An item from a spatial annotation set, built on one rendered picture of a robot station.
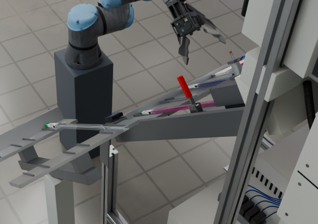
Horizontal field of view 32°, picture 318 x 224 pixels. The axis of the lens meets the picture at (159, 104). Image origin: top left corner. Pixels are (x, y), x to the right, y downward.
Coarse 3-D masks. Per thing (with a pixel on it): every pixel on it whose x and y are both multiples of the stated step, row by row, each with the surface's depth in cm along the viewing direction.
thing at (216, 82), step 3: (225, 78) 174; (228, 78) 172; (210, 81) 180; (213, 81) 178; (216, 81) 176; (219, 81) 175; (222, 81) 174; (198, 84) 185; (201, 84) 184; (204, 84) 182; (207, 84) 181; (210, 84) 180; (213, 84) 178; (198, 87) 186
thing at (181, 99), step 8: (208, 80) 196; (192, 88) 188; (200, 88) 184; (208, 88) 178; (176, 96) 190; (184, 96) 182; (192, 96) 174; (200, 96) 173; (160, 104) 186; (168, 104) 178; (176, 104) 172; (184, 104) 169; (168, 112) 166
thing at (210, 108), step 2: (206, 106) 146; (208, 106) 145; (210, 106) 144; (212, 106) 143; (214, 106) 143; (222, 106) 139; (224, 106) 138; (204, 108) 145; (206, 108) 144; (208, 108) 143; (210, 108) 142; (212, 108) 141; (214, 108) 140; (216, 108) 139; (218, 108) 138; (220, 108) 137; (222, 108) 136; (224, 108) 135; (204, 110) 143; (206, 110) 142; (208, 110) 141; (210, 110) 140; (190, 112) 148
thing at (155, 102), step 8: (240, 56) 207; (224, 64) 203; (208, 72) 199; (200, 80) 196; (160, 96) 188; (168, 96) 189; (144, 104) 185; (152, 104) 186; (128, 112) 181; (136, 112) 182
